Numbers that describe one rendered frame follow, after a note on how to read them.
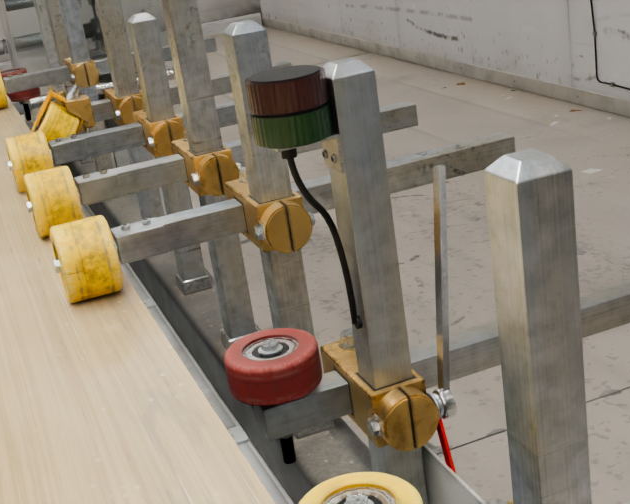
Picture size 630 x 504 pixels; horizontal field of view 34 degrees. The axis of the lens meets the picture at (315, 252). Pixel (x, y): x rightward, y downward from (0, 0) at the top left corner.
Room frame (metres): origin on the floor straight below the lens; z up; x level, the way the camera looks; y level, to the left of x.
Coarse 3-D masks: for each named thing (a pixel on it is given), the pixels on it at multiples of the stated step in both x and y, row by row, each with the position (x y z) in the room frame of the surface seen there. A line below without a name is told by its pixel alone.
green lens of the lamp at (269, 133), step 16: (320, 112) 0.74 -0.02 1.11; (256, 128) 0.74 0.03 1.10; (272, 128) 0.73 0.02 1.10; (288, 128) 0.73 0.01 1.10; (304, 128) 0.73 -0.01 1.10; (320, 128) 0.74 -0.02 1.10; (256, 144) 0.75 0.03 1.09; (272, 144) 0.73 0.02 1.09; (288, 144) 0.73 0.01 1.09; (304, 144) 0.73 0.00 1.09
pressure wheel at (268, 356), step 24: (264, 336) 0.81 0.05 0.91; (288, 336) 0.80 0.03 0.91; (312, 336) 0.79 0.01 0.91; (240, 360) 0.77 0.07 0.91; (264, 360) 0.76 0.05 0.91; (288, 360) 0.75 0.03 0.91; (312, 360) 0.76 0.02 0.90; (240, 384) 0.75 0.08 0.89; (264, 384) 0.74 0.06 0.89; (288, 384) 0.75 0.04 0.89; (312, 384) 0.76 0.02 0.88; (288, 456) 0.78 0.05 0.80
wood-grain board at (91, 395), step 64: (0, 128) 1.96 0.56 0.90; (0, 192) 1.47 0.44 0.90; (0, 256) 1.16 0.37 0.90; (0, 320) 0.96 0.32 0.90; (64, 320) 0.93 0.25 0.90; (128, 320) 0.91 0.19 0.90; (0, 384) 0.81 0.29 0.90; (64, 384) 0.79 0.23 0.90; (128, 384) 0.77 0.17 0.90; (192, 384) 0.75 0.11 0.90; (0, 448) 0.69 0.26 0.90; (64, 448) 0.68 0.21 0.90; (128, 448) 0.66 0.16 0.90; (192, 448) 0.65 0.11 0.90
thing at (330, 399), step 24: (600, 288) 0.90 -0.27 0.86; (624, 288) 0.89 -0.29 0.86; (600, 312) 0.87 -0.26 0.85; (624, 312) 0.88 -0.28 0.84; (456, 336) 0.85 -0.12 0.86; (480, 336) 0.84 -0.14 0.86; (432, 360) 0.81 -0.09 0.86; (456, 360) 0.82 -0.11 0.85; (480, 360) 0.83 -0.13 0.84; (336, 384) 0.79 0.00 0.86; (432, 384) 0.81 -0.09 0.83; (264, 408) 0.77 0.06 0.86; (288, 408) 0.77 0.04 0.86; (312, 408) 0.78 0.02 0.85; (336, 408) 0.78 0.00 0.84; (264, 432) 0.77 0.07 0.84; (288, 432) 0.77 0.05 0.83
